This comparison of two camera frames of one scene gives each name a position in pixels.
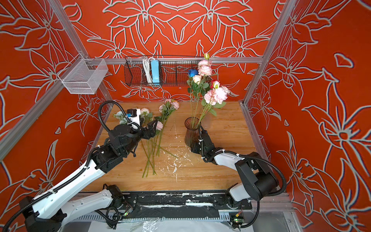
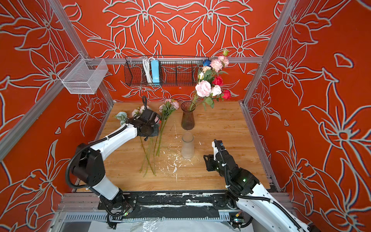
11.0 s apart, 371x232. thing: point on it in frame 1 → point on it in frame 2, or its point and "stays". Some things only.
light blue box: (155, 72) stays
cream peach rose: (197, 79) → (205, 68)
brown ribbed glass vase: (192, 125) → (188, 122)
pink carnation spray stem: (205, 69) → (218, 64)
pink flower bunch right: (164, 109) stays
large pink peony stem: (214, 98) → (203, 89)
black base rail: (180, 204) stays
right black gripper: (194, 147) → (209, 162)
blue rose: (192, 72) → (206, 62)
